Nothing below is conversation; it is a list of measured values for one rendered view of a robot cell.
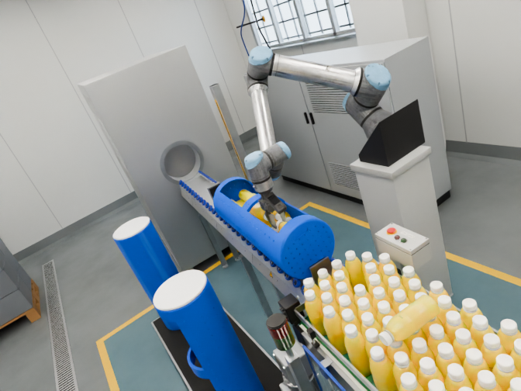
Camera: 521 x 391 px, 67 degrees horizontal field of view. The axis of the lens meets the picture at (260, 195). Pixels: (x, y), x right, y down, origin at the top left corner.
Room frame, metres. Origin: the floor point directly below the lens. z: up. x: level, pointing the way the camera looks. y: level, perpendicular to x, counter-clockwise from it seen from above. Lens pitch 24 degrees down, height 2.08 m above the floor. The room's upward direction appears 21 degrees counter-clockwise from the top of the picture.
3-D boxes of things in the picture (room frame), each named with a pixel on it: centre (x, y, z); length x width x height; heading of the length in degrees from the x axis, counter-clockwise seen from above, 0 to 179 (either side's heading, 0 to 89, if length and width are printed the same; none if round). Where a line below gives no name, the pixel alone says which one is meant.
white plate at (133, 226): (2.61, 0.94, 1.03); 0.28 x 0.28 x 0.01
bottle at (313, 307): (1.19, -0.04, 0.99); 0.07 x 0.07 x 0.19
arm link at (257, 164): (1.67, -0.03, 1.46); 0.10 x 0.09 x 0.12; 114
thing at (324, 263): (1.41, -0.13, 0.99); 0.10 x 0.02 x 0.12; 108
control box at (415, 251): (1.30, -0.47, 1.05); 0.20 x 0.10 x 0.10; 18
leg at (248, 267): (2.38, 0.27, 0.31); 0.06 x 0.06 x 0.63; 18
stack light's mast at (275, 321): (0.93, 0.09, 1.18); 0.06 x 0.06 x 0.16
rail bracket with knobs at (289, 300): (1.30, 0.05, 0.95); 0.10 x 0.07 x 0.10; 108
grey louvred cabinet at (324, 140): (3.91, -0.97, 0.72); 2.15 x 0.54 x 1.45; 23
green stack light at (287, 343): (0.93, 0.09, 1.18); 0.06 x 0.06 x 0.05
